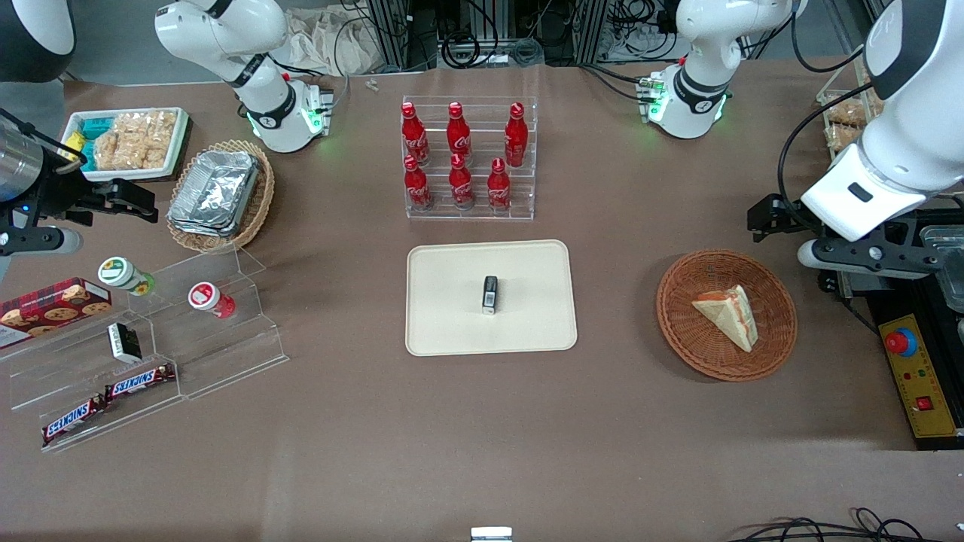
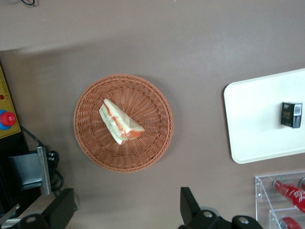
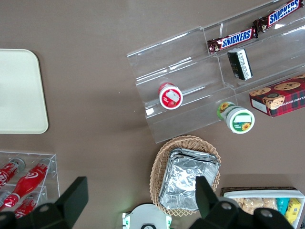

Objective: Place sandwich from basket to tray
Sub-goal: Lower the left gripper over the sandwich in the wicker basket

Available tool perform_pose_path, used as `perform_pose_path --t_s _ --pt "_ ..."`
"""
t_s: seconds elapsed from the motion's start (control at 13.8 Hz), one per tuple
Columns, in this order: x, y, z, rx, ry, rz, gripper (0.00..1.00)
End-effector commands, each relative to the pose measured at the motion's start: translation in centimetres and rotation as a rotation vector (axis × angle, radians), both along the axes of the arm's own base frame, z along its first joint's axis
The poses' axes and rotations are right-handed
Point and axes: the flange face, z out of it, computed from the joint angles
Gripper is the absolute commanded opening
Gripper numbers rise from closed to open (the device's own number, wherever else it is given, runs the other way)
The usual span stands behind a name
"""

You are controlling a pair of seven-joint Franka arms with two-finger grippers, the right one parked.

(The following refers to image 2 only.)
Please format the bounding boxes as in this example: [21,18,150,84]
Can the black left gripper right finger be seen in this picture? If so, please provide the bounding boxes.
[178,187,222,229]

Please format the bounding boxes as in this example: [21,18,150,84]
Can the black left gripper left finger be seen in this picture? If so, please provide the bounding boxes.
[42,187,77,229]

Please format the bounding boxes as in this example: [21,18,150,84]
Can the triangle sandwich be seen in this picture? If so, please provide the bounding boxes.
[99,98,145,145]

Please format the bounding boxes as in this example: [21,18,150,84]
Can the round brown wicker basket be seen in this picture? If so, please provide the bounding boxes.
[73,74,174,173]

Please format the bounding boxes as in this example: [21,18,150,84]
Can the beige plastic tray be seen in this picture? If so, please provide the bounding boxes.
[223,68,305,165]

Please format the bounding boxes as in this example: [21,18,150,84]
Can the clear acrylic bottle rack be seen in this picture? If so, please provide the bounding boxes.
[254,170,305,229]

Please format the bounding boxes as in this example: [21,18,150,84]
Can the red emergency stop button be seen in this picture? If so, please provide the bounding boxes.
[0,109,16,131]

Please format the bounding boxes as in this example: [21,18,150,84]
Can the yellow control panel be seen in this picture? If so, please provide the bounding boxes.
[0,64,21,139]

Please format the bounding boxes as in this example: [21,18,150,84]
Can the small black box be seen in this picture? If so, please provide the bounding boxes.
[280,102,303,129]

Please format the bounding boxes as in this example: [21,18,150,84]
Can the grey metal appliance bracket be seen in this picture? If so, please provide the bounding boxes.
[9,146,52,196]

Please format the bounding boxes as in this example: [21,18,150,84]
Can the black power cable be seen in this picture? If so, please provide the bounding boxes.
[20,125,65,193]

